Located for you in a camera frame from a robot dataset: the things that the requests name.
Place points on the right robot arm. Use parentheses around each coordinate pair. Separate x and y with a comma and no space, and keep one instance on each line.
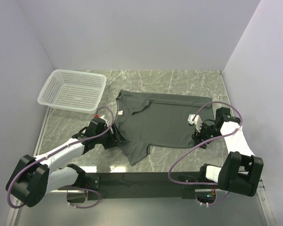
(241,170)

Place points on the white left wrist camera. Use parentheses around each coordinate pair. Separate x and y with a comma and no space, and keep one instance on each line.
(195,120)

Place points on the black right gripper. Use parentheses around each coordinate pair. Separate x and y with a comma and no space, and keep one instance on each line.
(197,137)

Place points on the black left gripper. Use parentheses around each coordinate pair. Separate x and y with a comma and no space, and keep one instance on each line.
(116,137)

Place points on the black base beam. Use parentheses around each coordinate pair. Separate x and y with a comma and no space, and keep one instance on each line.
(145,184)

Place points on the dark grey t shirt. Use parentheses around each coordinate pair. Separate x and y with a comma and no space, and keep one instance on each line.
(154,119)

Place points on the white plastic basket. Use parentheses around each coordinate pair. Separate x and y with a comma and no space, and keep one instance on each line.
(73,91)

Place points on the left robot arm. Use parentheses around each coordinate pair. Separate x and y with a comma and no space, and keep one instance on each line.
(34,177)

